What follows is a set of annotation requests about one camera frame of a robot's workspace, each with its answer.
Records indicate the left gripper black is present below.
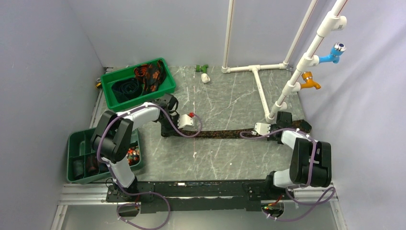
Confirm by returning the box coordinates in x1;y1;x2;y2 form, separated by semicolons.
158;114;183;136

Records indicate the brown patterned necktie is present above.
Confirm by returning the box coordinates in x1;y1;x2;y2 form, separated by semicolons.
170;119;312;139

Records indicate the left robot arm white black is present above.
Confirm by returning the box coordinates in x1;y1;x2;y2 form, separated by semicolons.
91;93;180;201

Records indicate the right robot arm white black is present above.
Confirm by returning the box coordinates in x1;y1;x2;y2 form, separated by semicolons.
264;112;332;199

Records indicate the rolled colourful floral tie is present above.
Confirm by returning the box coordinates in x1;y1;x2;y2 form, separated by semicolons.
127;146;140;166

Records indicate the orange black tie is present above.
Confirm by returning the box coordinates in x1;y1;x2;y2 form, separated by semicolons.
134;59;167;95

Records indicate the dark teal tie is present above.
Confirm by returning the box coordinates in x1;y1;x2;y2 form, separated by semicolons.
111;78;147;103

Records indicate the white pipe fitting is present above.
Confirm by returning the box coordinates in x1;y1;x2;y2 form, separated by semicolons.
201;73;211;84

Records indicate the orange faucet tap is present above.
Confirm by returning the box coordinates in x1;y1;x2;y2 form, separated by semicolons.
301;71;321;90

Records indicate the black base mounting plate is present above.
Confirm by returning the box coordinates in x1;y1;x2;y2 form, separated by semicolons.
106;177;288;214

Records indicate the green pipe fitting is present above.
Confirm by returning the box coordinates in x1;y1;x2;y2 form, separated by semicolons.
195;64;209;73

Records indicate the yellow clamp at table edge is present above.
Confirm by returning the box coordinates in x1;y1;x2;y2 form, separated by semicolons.
95;78;102;89

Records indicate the rolled dark red tie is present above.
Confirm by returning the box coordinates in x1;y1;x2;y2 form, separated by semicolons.
85;155;99;175

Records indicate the green compartment organizer tray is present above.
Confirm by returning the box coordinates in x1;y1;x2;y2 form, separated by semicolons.
66;126;145;184

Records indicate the rolled black tie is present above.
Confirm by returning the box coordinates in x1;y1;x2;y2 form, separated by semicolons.
72;160;84;180

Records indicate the blue faucet tap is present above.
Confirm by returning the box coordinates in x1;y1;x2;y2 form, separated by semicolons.
319;43;346;64

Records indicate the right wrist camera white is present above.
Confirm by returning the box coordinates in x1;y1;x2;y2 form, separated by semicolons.
254;123;271;136

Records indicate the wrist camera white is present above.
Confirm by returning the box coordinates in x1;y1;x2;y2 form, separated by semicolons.
254;123;271;136
178;114;194;129

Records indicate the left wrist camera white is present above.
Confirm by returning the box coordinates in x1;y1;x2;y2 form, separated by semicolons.
178;114;194;129

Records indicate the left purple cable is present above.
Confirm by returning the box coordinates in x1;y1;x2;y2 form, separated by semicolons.
96;104;203;230

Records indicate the aluminium rail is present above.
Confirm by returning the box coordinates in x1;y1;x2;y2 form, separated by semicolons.
59;183;338;205

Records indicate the white pvc pipe frame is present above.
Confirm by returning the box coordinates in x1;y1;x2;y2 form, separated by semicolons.
221;0;347;123

